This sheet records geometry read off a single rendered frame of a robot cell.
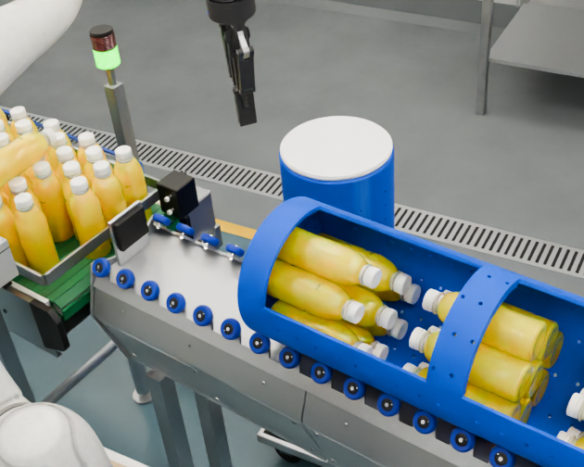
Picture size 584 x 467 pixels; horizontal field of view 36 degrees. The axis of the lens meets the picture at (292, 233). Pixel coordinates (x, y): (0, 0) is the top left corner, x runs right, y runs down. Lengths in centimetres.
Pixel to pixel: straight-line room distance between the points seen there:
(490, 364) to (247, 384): 58
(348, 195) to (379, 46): 286
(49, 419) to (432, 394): 62
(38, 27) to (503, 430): 92
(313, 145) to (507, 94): 237
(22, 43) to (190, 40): 411
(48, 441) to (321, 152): 114
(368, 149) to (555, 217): 164
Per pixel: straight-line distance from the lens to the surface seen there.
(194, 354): 194
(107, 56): 240
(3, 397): 144
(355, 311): 161
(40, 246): 212
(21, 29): 109
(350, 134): 224
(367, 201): 216
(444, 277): 174
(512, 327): 151
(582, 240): 361
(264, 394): 185
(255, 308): 166
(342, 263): 162
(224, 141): 421
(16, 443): 131
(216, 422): 253
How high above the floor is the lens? 224
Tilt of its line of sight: 39 degrees down
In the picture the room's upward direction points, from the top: 5 degrees counter-clockwise
